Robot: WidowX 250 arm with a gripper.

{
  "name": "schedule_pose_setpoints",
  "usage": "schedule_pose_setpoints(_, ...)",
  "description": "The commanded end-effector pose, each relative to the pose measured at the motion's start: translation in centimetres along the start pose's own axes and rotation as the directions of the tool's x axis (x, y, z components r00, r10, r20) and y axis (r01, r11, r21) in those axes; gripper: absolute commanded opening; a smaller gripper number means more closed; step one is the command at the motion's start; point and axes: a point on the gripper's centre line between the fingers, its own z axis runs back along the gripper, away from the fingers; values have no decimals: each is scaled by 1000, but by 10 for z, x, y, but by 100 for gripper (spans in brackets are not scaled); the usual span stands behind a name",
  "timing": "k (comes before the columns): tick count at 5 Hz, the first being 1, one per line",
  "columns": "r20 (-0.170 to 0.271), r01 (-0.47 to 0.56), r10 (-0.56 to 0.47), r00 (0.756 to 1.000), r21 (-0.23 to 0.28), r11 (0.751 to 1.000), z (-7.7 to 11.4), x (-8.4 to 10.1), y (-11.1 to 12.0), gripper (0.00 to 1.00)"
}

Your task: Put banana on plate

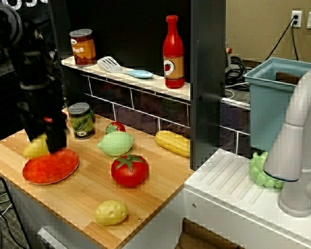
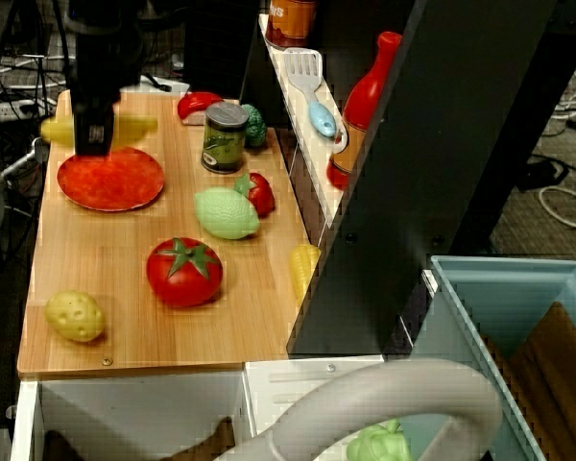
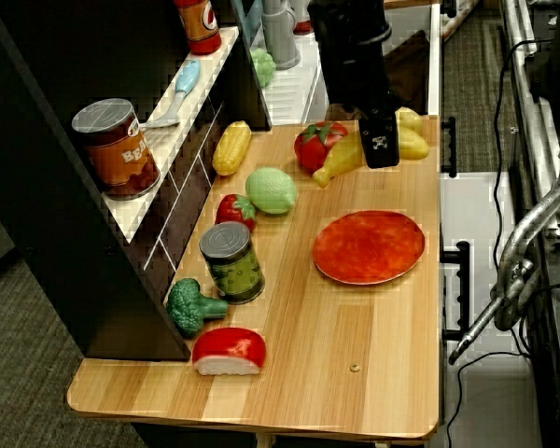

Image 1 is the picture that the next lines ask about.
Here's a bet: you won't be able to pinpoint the orange plate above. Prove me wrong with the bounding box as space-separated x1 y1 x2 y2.
22 148 80 185

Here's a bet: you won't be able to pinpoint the small red toy tomato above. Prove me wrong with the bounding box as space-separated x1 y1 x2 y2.
105 121 126 135

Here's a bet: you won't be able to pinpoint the gray toy faucet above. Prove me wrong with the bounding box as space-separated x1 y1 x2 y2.
263 69 311 218

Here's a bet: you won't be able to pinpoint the black toy kitchen hutch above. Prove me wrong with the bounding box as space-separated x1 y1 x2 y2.
48 0 227 172

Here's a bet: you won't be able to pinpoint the green toy grapes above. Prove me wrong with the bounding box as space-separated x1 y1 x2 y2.
249 151 285 189

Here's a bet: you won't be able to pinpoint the red emergency stop button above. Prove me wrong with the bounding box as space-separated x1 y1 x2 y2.
224 41 235 57

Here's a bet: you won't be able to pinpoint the yellow toy banana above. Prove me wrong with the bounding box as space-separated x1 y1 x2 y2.
22 133 50 159

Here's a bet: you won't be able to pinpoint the light blue plastic bin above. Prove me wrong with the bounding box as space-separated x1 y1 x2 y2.
243 57 311 163

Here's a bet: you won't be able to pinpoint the brown beans can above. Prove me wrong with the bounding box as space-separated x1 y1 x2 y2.
69 29 97 67

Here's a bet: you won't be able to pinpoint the yellow toy corn cob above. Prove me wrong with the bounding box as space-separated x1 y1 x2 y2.
154 130 191 158

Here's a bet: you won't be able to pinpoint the spatula with blue handle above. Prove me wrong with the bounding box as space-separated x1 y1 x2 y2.
97 56 154 79

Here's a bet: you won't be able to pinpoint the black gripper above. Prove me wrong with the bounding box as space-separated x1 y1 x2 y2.
18 77 69 154

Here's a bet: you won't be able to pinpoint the green pickle can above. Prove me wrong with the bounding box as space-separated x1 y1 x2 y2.
68 102 96 140

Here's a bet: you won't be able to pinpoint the white cabinet under counter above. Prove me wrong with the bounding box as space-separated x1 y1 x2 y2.
5 178 125 249

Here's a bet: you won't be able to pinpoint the black power cable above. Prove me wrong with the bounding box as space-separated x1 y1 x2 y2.
263 15 299 62
290 24 300 61

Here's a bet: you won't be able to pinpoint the pale green toy lime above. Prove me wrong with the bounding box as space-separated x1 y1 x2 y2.
96 131 135 157

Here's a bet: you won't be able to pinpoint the yellow toy potato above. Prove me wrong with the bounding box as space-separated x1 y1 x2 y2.
94 199 129 226

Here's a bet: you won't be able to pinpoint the black cable bundle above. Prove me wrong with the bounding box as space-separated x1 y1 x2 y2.
225 56 249 86

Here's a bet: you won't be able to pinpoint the white toy sink unit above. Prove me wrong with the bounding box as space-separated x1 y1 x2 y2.
124 147 311 249

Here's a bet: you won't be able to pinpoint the red ketchup bottle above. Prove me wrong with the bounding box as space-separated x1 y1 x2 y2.
163 15 186 89

